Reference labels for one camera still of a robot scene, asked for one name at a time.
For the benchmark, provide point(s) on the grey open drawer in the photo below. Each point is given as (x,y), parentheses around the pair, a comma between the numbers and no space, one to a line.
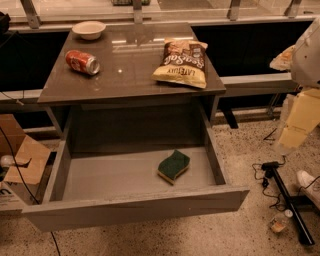
(105,171)

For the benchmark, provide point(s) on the grey metal railing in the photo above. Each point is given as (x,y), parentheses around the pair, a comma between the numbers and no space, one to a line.
(49,14)

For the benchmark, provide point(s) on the white shoe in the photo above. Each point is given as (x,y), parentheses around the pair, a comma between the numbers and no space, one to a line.
(310,186)

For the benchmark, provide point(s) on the yellow brown chips bag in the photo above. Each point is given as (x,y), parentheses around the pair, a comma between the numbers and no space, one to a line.
(183,63)

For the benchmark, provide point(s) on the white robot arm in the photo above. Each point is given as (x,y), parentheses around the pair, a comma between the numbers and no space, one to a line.
(305,67)

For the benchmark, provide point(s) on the red soda can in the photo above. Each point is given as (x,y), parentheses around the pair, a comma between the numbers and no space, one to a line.
(82,62)

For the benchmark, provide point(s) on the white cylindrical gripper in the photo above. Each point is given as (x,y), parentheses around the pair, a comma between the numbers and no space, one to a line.
(307,61)

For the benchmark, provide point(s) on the brown cardboard box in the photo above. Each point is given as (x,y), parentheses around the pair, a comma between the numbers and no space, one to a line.
(23,161)

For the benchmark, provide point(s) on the black stand leg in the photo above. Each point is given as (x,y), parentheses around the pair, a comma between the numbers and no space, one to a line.
(293,203)

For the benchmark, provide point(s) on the green yellow sponge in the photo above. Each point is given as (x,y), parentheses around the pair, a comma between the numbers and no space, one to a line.
(173,166)

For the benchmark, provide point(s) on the small clear plastic cup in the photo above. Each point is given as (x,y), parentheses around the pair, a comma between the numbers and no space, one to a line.
(280,221)

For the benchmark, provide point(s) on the white bowl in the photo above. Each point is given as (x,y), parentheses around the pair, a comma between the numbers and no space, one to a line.
(89,30)

